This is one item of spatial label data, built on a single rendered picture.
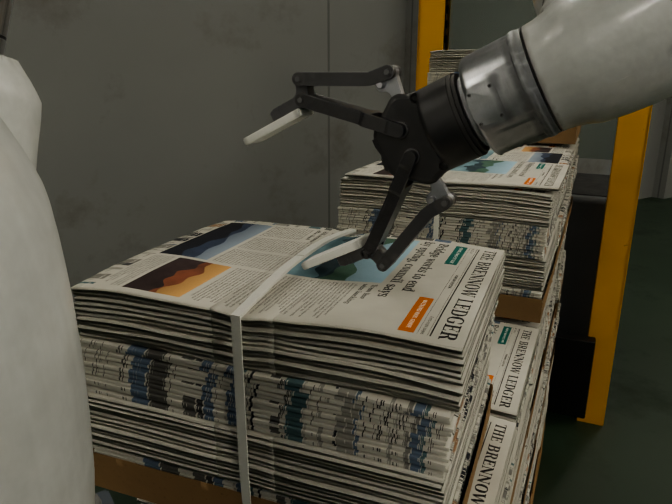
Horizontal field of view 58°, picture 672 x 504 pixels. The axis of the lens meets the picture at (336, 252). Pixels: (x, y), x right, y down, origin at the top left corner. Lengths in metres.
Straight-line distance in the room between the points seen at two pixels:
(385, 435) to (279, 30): 3.17
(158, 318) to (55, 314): 0.34
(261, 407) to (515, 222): 0.62
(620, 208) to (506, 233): 1.15
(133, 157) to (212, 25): 0.79
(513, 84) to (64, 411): 0.38
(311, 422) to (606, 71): 0.35
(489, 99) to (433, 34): 1.70
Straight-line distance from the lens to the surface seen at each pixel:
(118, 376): 0.63
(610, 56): 0.48
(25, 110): 0.41
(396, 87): 0.55
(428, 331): 0.48
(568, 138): 1.60
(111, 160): 3.25
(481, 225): 1.06
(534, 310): 1.08
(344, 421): 0.52
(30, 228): 0.23
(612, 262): 2.22
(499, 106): 0.49
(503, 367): 0.94
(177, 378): 0.59
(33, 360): 0.22
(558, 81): 0.48
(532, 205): 1.03
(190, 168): 3.37
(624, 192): 2.16
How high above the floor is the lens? 1.26
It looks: 18 degrees down
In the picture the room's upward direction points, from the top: straight up
